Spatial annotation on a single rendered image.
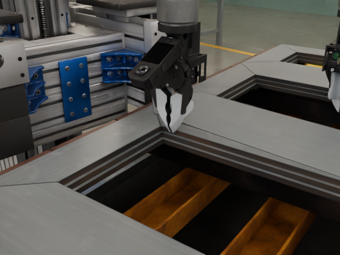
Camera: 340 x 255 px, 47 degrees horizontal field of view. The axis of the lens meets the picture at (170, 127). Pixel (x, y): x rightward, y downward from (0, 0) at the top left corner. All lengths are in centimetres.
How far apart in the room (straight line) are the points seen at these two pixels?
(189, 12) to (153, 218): 40
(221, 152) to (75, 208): 30
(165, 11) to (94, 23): 65
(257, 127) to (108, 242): 43
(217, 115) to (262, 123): 10
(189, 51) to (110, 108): 53
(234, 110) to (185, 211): 26
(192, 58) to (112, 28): 56
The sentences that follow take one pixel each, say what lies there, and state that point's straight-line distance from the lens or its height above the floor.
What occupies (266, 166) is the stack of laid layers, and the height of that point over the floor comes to 83.
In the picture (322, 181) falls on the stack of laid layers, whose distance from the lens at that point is 68.
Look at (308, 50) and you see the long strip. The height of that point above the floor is 85.
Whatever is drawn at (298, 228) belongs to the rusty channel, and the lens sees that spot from 75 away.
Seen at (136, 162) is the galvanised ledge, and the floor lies 68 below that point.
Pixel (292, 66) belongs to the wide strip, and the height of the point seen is 85.
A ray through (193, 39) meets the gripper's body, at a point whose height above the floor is 102.
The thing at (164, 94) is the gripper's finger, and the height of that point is 92.
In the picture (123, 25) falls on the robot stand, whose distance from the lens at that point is 121.
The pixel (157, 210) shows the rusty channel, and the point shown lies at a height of 68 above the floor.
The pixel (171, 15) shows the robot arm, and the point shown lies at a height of 107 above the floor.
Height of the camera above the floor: 118
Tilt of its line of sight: 24 degrees down
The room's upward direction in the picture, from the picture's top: straight up
